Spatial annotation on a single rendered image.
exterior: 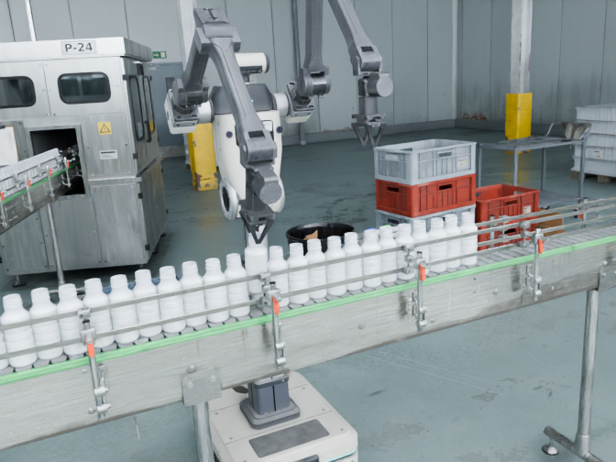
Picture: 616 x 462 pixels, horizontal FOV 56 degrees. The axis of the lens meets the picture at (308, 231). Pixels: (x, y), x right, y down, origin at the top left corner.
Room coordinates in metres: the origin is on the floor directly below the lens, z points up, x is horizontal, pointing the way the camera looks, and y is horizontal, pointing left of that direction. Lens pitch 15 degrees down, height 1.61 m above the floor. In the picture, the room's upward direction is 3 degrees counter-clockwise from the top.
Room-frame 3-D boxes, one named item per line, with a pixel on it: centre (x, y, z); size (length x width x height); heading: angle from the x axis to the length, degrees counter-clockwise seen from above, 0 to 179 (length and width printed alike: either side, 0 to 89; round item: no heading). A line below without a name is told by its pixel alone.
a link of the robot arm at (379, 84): (1.79, -0.23, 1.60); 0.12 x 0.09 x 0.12; 25
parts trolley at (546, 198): (6.02, -2.38, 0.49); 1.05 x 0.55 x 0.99; 114
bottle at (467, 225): (1.78, -0.51, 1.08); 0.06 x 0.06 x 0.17
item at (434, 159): (4.07, -0.85, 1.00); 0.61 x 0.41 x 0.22; 121
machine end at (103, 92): (5.56, 2.09, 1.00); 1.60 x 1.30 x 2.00; 6
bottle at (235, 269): (1.47, 0.20, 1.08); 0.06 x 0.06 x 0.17
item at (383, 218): (4.07, -0.85, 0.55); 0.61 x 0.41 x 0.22; 121
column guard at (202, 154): (9.17, 1.59, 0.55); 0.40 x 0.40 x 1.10; 24
